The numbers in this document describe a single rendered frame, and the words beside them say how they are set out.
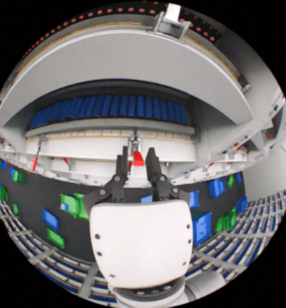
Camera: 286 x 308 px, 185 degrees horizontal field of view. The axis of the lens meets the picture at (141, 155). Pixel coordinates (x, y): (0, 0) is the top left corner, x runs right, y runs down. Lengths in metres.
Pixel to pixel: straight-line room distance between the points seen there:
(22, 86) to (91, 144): 0.18
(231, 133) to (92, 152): 0.30
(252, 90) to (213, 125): 0.14
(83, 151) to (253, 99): 0.36
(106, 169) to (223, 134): 0.41
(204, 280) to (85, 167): 0.49
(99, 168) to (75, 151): 0.19
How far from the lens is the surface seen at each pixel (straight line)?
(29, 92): 0.15
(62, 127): 0.24
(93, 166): 0.40
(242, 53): 0.30
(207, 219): 1.08
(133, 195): 1.07
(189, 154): 0.26
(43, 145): 0.30
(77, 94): 0.29
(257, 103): 0.22
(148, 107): 0.22
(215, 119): 0.25
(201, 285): 0.19
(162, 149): 0.21
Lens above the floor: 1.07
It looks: 63 degrees down
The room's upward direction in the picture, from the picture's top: 23 degrees clockwise
